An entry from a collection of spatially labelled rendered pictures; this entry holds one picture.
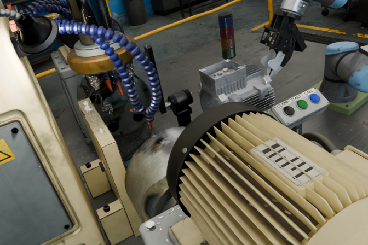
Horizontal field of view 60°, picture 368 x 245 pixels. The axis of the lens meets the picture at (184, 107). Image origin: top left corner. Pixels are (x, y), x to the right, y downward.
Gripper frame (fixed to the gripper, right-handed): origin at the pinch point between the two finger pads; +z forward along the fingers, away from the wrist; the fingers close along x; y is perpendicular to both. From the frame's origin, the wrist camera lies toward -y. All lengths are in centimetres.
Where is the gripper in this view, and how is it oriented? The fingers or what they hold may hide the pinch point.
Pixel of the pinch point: (271, 74)
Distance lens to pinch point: 111.6
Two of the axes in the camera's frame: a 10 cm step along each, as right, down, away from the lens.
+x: 4.7, 3.9, -8.0
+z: -2.9, 9.2, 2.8
